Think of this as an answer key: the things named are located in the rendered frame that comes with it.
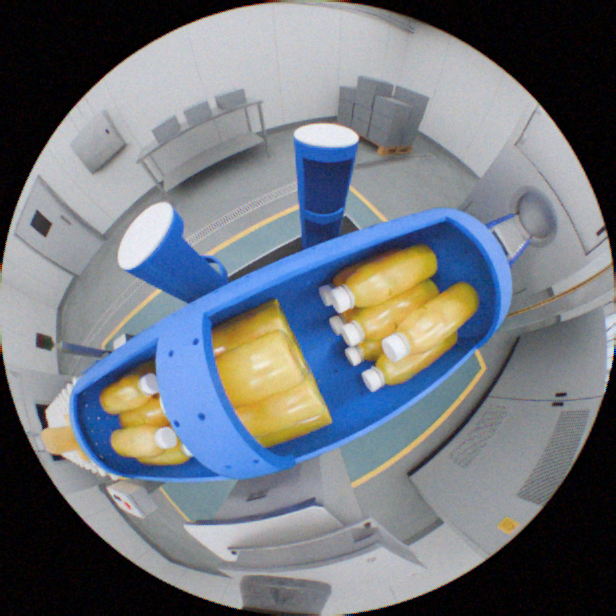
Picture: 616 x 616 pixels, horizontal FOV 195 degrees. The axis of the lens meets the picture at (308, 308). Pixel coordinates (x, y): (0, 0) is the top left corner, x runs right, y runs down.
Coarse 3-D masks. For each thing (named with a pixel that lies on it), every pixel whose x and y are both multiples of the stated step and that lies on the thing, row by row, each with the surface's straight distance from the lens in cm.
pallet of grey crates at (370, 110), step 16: (368, 80) 340; (352, 96) 366; (368, 96) 339; (384, 96) 348; (400, 96) 353; (416, 96) 340; (352, 112) 368; (368, 112) 342; (384, 112) 319; (400, 112) 320; (416, 112) 352; (352, 128) 372; (368, 128) 346; (384, 128) 322; (400, 128) 336; (416, 128) 373; (384, 144) 326; (400, 144) 358
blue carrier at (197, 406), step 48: (336, 240) 23; (384, 240) 22; (432, 240) 41; (480, 240) 30; (240, 288) 19; (288, 288) 35; (480, 288) 38; (144, 336) 27; (192, 336) 18; (336, 336) 42; (480, 336) 42; (96, 384) 61; (192, 384) 17; (336, 384) 39; (432, 384) 30; (96, 432) 58; (192, 432) 19; (240, 432) 17; (336, 432) 31; (192, 480) 38
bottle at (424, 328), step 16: (448, 288) 37; (464, 288) 36; (432, 304) 31; (448, 304) 32; (464, 304) 34; (416, 320) 28; (432, 320) 29; (448, 320) 31; (464, 320) 35; (400, 336) 28; (416, 336) 27; (432, 336) 28; (448, 336) 33; (416, 352) 29
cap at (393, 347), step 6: (390, 336) 28; (396, 336) 28; (384, 342) 28; (390, 342) 27; (396, 342) 27; (402, 342) 27; (384, 348) 29; (390, 348) 27; (396, 348) 27; (402, 348) 27; (390, 354) 28; (396, 354) 27; (402, 354) 27; (396, 360) 28
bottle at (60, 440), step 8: (48, 432) 69; (56, 432) 69; (64, 432) 69; (72, 432) 70; (48, 440) 68; (56, 440) 68; (64, 440) 68; (72, 440) 69; (48, 448) 69; (56, 448) 68; (64, 448) 69; (72, 448) 70; (80, 448) 72
